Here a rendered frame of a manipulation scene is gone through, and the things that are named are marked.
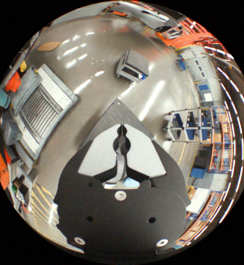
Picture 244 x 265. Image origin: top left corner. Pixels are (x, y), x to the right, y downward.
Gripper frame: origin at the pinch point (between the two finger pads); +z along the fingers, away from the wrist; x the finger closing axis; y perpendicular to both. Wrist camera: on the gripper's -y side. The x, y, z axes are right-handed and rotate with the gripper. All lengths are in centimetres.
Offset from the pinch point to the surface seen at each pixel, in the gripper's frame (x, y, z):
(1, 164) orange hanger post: -73, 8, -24
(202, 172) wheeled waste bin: 416, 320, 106
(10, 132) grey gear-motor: -81, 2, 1
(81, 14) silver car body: -33, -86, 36
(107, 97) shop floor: -18, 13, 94
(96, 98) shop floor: -30, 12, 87
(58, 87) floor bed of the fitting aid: -65, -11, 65
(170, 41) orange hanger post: 153, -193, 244
